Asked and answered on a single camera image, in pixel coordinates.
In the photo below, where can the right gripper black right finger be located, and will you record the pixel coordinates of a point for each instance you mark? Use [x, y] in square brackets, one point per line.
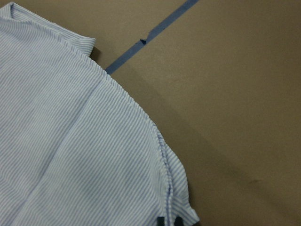
[178, 221]

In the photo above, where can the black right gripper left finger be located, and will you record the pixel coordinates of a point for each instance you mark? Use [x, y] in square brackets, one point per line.
[160, 221]

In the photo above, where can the light blue striped shirt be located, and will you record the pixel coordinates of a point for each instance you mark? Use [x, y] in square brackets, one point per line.
[75, 148]

